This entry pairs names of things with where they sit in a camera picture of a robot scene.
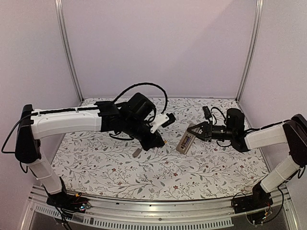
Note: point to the grey remote battery cover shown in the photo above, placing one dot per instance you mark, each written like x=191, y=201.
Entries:
x=137, y=153

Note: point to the left aluminium frame post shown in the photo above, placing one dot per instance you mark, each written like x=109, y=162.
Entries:
x=67, y=49

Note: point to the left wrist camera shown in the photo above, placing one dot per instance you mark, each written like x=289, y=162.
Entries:
x=162, y=120

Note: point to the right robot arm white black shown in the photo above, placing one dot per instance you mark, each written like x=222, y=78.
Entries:
x=293, y=132

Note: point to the black battery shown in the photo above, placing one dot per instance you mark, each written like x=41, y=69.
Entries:
x=186, y=141

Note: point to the aluminium frame post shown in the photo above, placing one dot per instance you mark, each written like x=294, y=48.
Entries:
x=251, y=49
x=67, y=49

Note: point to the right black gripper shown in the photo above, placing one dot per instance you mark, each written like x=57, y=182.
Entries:
x=204, y=132

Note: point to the floral patterned table mat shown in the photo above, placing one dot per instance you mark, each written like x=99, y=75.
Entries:
x=95, y=163

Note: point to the aluminium front rail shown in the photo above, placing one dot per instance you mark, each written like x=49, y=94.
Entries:
x=110, y=213

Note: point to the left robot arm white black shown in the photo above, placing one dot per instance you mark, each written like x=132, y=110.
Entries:
x=137, y=118

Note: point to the right aluminium frame post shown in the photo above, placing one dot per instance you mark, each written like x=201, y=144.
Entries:
x=251, y=49

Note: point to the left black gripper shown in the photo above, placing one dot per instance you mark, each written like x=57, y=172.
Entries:
x=154, y=142

